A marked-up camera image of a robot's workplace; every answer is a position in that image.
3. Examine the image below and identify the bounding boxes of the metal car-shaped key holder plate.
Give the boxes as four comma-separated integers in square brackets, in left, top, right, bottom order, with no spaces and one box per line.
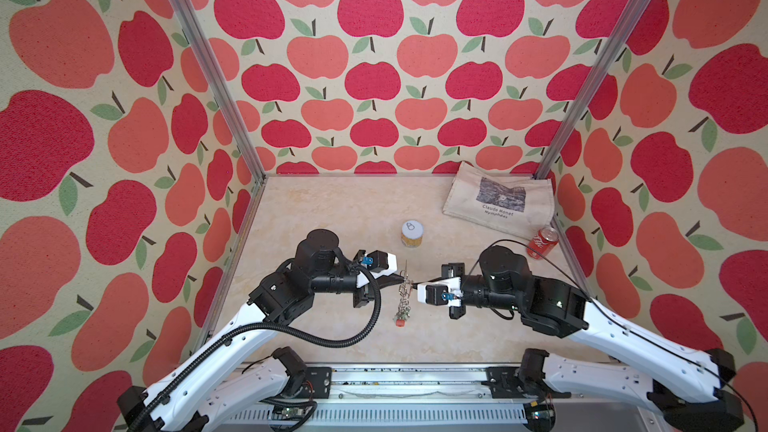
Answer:
[394,263,413,328]

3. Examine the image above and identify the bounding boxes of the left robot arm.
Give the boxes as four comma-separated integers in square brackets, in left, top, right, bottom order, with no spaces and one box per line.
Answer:
[118,229,404,431]

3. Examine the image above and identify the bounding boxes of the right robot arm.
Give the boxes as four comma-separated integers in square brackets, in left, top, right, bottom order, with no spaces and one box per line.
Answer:
[415,244,744,431]

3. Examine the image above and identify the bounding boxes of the small round tin can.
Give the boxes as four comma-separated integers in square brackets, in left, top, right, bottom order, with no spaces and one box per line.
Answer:
[401,220,425,248]

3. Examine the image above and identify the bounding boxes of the beige canvas tote bag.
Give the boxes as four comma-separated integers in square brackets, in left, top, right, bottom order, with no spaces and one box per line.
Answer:
[443,163,555,238]

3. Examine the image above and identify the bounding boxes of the red soda can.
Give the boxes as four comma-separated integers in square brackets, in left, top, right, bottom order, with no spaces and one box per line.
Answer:
[527,225,559,260]

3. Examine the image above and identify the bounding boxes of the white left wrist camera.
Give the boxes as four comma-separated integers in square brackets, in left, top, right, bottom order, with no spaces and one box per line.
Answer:
[355,250,400,288]

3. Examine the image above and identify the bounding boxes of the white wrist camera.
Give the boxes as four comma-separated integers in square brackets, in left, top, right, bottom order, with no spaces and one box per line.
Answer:
[355,250,400,288]
[417,281,447,306]

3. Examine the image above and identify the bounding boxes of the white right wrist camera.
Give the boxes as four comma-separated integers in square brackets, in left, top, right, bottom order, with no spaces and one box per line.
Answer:
[417,281,447,306]

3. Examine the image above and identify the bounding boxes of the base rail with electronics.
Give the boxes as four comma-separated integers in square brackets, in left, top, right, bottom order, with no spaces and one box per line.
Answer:
[222,363,561,431]

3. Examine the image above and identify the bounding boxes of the aluminium corner post right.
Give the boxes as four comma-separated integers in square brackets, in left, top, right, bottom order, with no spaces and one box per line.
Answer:
[533,0,682,180]

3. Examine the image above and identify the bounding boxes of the aluminium corner post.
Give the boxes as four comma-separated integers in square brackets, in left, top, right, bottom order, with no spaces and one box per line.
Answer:
[169,0,267,188]
[533,0,682,180]

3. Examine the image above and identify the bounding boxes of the aluminium corner post left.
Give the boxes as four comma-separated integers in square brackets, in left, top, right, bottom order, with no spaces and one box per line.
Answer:
[169,0,267,188]

